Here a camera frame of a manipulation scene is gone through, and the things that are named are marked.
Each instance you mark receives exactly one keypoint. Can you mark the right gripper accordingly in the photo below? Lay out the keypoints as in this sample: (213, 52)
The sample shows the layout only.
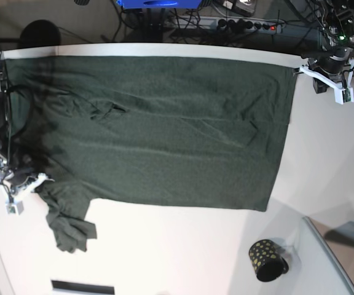
(21, 182)

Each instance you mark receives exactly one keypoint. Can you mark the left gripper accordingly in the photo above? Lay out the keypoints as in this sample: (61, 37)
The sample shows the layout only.
(337, 68)

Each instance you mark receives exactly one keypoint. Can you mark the dark green t-shirt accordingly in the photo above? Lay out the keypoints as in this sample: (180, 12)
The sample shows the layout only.
(166, 131)

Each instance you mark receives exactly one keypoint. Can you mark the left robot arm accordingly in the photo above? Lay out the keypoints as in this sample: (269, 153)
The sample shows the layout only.
(335, 23)

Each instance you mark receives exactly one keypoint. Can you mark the white power strip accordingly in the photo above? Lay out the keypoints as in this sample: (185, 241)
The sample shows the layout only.
(233, 24)

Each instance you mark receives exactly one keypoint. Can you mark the white slotted plate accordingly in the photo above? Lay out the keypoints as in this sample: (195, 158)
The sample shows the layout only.
(64, 287)

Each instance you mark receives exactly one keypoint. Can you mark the black round stool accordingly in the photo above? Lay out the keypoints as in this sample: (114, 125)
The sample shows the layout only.
(39, 33)

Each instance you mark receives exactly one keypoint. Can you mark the grey tray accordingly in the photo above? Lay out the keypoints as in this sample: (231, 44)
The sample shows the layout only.
(339, 238)

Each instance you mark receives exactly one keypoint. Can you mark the black mug with gold dots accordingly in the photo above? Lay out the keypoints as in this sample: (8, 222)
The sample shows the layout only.
(266, 260)

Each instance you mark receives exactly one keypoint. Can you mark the blue box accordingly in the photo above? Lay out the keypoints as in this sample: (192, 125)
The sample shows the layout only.
(158, 4)

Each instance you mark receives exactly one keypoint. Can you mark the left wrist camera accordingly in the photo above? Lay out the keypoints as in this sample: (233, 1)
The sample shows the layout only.
(343, 96)

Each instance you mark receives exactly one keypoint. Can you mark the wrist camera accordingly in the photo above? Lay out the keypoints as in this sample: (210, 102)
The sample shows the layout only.
(15, 207)
(343, 96)

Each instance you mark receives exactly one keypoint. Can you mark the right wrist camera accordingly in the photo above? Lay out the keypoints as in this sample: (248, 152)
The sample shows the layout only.
(15, 207)

